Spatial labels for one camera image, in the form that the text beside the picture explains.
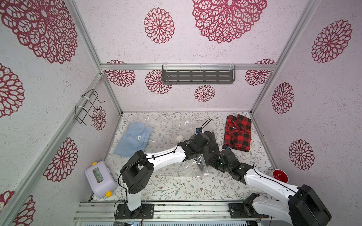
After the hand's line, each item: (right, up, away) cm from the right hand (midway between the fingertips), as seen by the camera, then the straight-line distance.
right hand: (206, 159), depth 85 cm
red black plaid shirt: (+28, +15, +21) cm, 38 cm away
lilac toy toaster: (-60, -10, -7) cm, 61 cm away
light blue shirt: (-48, +11, +16) cm, 52 cm away
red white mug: (+41, -8, -5) cm, 42 cm away
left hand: (0, +7, 0) cm, 7 cm away
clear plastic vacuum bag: (-24, +15, +23) cm, 36 cm away
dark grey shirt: (+6, +5, +9) cm, 12 cm away
